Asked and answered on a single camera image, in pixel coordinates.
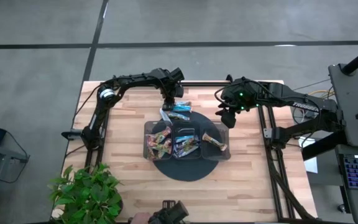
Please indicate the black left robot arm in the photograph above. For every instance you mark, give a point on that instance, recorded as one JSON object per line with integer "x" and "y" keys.
{"x": 129, "y": 80}

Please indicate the white paper sheet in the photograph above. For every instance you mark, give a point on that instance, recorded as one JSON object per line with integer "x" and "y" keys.
{"x": 311, "y": 165}

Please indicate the black operator desk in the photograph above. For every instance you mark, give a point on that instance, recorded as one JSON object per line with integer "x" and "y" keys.
{"x": 353, "y": 87}

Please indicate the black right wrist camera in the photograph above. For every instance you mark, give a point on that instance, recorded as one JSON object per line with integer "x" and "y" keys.
{"x": 228, "y": 119}

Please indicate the dark blue Chewy granola bar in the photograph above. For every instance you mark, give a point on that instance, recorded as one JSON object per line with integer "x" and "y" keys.
{"x": 190, "y": 145}
{"x": 183, "y": 153}

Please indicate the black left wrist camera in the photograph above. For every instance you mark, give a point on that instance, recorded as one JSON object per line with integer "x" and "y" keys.
{"x": 179, "y": 92}

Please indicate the round dark woven placemat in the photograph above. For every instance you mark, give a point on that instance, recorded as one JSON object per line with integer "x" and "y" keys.
{"x": 186, "y": 171}

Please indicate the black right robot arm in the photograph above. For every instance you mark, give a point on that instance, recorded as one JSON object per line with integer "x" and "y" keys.
{"x": 306, "y": 107}

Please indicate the translucent grey plastic bin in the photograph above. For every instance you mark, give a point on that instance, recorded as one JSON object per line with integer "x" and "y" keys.
{"x": 225, "y": 130}
{"x": 146, "y": 124}
{"x": 186, "y": 124}

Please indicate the large green potted plant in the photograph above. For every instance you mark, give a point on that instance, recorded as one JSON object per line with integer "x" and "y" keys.
{"x": 85, "y": 196}

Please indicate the person's hand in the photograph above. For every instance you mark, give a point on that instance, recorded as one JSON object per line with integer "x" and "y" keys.
{"x": 140, "y": 218}

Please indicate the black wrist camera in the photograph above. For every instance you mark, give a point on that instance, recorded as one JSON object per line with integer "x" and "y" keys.
{"x": 228, "y": 119}
{"x": 179, "y": 92}

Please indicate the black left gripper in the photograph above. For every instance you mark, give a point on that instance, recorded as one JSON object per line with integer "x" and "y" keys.
{"x": 169, "y": 91}

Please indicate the light blue granola bar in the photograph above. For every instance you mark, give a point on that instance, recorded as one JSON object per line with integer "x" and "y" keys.
{"x": 183, "y": 103}
{"x": 165, "y": 116}
{"x": 183, "y": 109}
{"x": 179, "y": 116}
{"x": 182, "y": 138}

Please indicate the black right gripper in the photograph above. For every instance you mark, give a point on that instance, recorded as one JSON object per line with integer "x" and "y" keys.
{"x": 235, "y": 95}

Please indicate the tan granola bar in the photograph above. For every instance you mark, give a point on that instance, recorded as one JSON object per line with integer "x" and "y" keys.
{"x": 214, "y": 141}

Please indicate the thick black support strut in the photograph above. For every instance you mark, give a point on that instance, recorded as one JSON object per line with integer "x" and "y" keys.
{"x": 322, "y": 146}

